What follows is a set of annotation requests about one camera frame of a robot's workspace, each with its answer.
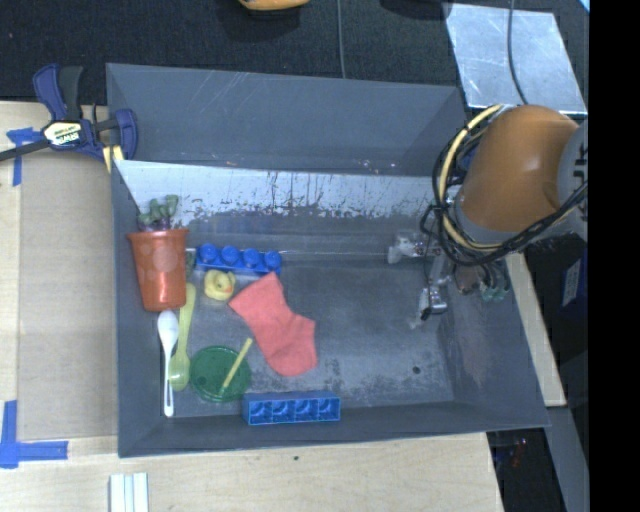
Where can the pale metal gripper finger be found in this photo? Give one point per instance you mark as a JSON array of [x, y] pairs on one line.
[[434, 300], [407, 248]]

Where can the grey metal bin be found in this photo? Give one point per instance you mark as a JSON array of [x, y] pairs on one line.
[[360, 320]]

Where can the orange-red sock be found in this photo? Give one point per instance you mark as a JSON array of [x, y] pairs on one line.
[[280, 325]]

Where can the narrow blue toy brick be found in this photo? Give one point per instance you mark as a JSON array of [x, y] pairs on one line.
[[235, 260]]

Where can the wide blue toy brick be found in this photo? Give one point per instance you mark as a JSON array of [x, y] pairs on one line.
[[292, 409]]

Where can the yellow rubber duck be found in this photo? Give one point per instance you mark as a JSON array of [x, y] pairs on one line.
[[219, 286]]

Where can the yellow plastic straw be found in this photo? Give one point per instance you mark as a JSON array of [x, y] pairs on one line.
[[239, 362]]

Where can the green round plastic lid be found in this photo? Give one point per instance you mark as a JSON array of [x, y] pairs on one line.
[[210, 372]]

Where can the orange plastic cup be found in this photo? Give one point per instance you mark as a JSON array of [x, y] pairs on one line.
[[162, 270]]

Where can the green and purple toy vegetable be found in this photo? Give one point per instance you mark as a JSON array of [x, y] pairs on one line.
[[160, 212]]

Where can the white plastic spoon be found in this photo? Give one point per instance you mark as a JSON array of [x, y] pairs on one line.
[[167, 330]]

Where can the yellow-green plastic spoon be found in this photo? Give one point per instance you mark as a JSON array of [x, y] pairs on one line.
[[180, 367]]

